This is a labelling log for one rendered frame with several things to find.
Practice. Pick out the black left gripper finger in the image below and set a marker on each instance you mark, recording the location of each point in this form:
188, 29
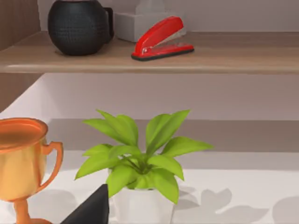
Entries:
98, 207

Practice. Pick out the green plant in white pot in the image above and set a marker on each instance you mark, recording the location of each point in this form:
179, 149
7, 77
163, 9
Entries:
140, 163

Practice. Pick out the orange gold trophy cup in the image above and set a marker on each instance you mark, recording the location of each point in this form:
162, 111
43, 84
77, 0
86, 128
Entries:
21, 161

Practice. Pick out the red stapler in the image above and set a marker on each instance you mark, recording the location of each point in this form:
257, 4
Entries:
161, 42

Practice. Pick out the black round textured mug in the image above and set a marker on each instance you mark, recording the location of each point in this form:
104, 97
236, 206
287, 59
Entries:
77, 28

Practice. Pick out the white tissue box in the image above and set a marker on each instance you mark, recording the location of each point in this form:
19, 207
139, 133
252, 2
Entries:
130, 25

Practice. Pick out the wooden open shelf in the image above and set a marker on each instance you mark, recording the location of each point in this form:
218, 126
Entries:
210, 58

